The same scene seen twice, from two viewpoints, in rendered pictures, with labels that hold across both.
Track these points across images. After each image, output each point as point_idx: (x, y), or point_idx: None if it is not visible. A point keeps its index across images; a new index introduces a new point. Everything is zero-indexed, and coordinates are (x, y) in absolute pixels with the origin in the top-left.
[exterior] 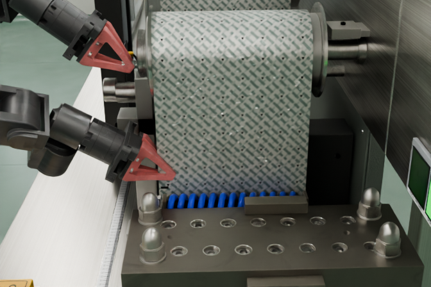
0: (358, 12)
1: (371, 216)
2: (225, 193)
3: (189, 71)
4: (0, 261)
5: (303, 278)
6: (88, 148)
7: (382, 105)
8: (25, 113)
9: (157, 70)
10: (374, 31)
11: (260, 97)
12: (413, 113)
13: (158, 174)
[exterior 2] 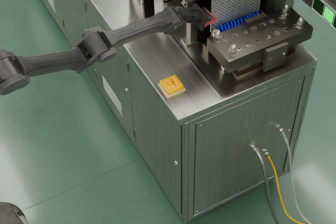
0: None
1: (288, 13)
2: (233, 19)
3: None
4: (148, 73)
5: (281, 44)
6: (192, 21)
7: None
8: (177, 17)
9: None
10: None
11: None
12: None
13: (212, 21)
